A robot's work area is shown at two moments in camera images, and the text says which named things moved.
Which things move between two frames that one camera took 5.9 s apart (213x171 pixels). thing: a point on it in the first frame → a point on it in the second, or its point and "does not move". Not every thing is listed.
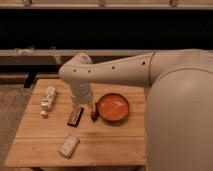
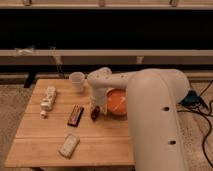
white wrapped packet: (68, 145) does not move
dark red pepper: (95, 114) does not move
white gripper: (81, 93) → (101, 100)
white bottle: (48, 101) does not move
